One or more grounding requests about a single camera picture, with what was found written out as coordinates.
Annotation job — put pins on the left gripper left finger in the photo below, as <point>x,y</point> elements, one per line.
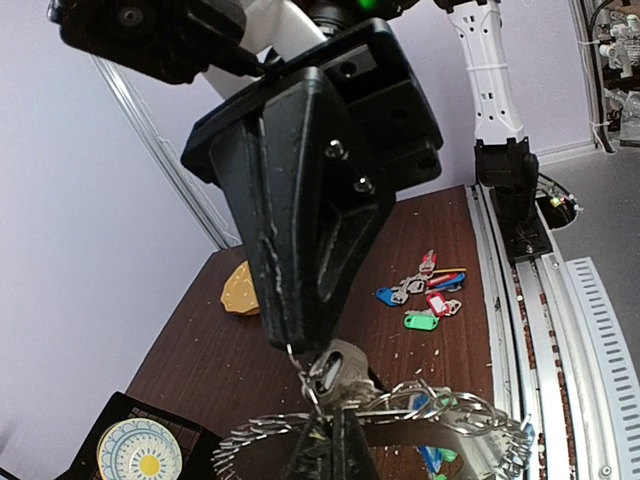
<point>312,457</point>

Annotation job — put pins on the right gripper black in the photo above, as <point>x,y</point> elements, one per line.
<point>345,200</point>

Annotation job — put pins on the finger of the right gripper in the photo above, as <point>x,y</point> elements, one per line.
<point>259,164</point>

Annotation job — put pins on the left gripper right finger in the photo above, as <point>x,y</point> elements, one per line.
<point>351,457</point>

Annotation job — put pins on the black keyring disc with rings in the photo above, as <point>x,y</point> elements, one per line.
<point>490,443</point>

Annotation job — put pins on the blue key tag on disc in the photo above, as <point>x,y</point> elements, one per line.
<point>432,457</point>

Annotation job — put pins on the green key tag on disc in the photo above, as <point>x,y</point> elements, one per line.
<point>446,456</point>

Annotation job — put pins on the blue key tag in pile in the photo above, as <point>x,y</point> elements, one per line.
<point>391,297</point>

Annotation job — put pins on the red headed silver key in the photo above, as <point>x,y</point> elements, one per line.
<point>428,263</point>

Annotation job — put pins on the yellow key tag in pile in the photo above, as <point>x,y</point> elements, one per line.
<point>449,271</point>

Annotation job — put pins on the yellow dotted plate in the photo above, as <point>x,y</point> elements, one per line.
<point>238,295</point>

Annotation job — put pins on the red key tag in pile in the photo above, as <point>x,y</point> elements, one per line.
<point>438,305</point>

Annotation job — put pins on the green key tag in pile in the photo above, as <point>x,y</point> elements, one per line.
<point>421,322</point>

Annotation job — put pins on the blue yellow patterned plate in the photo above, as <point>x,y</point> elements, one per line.
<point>139,448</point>

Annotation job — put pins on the right circuit board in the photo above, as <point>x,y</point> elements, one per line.
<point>558,210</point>

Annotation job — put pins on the right aluminium frame post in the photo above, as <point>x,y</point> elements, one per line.
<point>165,156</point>

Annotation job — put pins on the black wire dish rack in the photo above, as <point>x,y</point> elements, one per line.
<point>196,442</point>

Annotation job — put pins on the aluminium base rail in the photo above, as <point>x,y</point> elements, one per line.
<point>561,367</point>

